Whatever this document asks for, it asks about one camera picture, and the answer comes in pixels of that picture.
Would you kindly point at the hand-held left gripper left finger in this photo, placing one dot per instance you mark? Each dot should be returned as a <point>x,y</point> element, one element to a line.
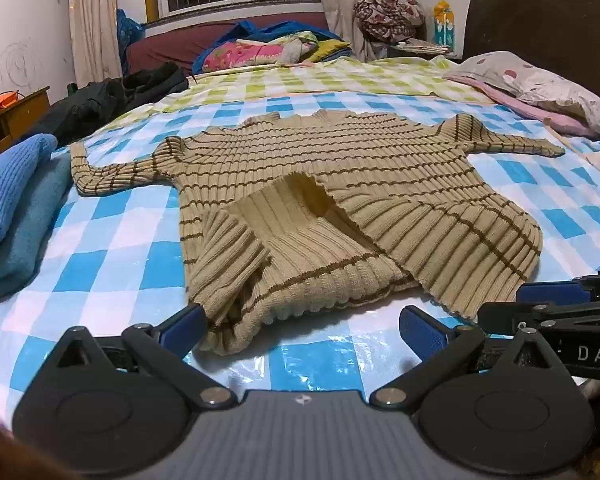
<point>185,327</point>

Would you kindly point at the beige striped knit sweater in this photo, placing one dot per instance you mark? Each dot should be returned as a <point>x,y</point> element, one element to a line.
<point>380,185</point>

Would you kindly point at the blue plastic bag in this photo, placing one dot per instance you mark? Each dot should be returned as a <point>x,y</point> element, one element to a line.
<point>127,30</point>

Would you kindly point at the yellow cloth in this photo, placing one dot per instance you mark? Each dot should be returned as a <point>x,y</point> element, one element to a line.
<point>330,50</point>

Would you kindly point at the pink floral blanket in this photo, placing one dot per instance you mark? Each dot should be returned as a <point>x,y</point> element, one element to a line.
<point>235,55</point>

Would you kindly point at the blue folded sweater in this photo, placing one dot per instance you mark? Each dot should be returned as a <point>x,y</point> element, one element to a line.
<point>10,185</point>

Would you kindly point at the maroon sofa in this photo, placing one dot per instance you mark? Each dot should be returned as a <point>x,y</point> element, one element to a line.
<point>170,47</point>

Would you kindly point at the yellow and blue package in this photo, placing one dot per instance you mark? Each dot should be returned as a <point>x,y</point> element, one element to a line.
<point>444,25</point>

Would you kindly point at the dark wooden headboard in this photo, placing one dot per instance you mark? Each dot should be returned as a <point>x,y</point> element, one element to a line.
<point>555,20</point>

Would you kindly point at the white spotted pillow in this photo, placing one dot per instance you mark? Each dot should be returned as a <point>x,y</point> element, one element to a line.
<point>530,77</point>

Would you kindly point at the orange cloth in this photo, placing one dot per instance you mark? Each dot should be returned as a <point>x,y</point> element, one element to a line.
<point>0,102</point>

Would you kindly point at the stack of papers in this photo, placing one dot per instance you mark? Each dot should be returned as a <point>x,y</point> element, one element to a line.
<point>420,47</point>

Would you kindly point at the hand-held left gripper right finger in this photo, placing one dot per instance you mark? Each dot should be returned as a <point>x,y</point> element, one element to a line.
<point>422,332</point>

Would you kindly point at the grey white cloth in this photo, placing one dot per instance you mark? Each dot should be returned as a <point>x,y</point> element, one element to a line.
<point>292,52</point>

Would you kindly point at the wooden desk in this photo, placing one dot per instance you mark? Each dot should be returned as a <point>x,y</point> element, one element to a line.
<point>25,110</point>

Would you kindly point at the blue checkered plastic sheet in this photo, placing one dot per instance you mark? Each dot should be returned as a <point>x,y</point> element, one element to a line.
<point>130,260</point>

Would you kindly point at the floral cloth bundle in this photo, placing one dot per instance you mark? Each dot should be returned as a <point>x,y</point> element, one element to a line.
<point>385,15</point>

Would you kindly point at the pink pillow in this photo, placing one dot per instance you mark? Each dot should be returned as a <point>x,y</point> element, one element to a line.
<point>505,97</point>

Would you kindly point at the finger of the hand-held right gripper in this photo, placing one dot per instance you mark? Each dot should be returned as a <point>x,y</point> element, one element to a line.
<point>500,316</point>
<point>555,291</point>

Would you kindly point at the pile of colourful bedding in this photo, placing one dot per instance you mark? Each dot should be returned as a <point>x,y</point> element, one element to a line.
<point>250,30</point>

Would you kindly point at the green checkered bed sheet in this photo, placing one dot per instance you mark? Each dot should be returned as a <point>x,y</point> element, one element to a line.
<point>330,80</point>

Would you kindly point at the teal folded sweater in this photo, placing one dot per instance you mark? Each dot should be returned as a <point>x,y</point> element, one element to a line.
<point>25,250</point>

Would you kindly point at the black jacket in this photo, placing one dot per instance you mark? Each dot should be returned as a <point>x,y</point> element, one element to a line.
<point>95,100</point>

